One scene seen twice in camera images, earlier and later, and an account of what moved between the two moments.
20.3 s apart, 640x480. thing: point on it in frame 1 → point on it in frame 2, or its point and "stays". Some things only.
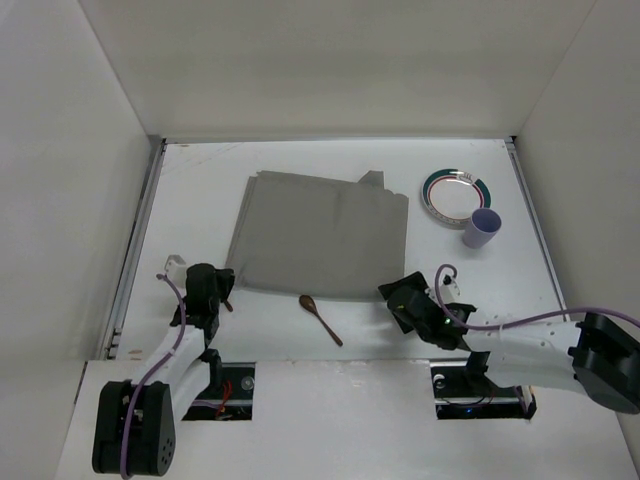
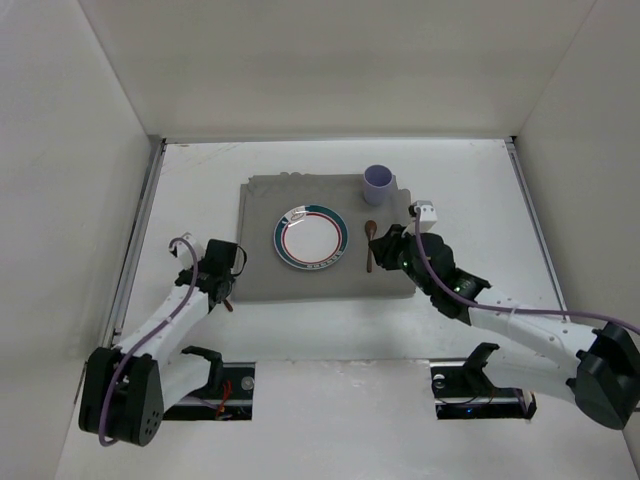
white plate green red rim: [451, 196] → [311, 237]
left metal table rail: [133, 256] stays
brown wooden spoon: [309, 304] → [370, 231]
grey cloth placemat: [303, 235] stays
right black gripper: [397, 291] → [393, 250]
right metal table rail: [511, 147] stays
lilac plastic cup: [483, 228] → [376, 181]
